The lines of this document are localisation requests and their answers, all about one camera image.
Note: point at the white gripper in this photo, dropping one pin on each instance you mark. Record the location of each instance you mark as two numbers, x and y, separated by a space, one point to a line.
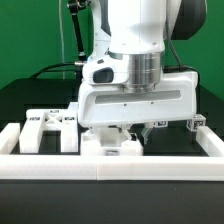
122 90

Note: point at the white chair seat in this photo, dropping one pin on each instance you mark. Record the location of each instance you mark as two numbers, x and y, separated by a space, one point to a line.
107 142

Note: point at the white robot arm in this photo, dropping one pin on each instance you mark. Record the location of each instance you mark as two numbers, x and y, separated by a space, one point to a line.
147 26

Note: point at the white tagged cube near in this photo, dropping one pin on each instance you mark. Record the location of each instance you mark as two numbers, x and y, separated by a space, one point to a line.
161 124

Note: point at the white tagged cube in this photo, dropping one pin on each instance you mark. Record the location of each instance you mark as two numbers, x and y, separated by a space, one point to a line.
161 124
196 121

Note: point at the white tagged cube far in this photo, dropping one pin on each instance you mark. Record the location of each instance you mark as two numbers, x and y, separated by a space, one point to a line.
196 121

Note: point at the white marker sheet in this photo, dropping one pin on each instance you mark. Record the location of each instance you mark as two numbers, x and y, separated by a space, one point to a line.
73 106

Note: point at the white chair back frame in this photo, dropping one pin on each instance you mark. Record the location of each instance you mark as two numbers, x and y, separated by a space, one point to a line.
39 121

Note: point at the white U-shaped obstacle frame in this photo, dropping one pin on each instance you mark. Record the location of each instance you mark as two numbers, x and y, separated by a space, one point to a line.
59 167

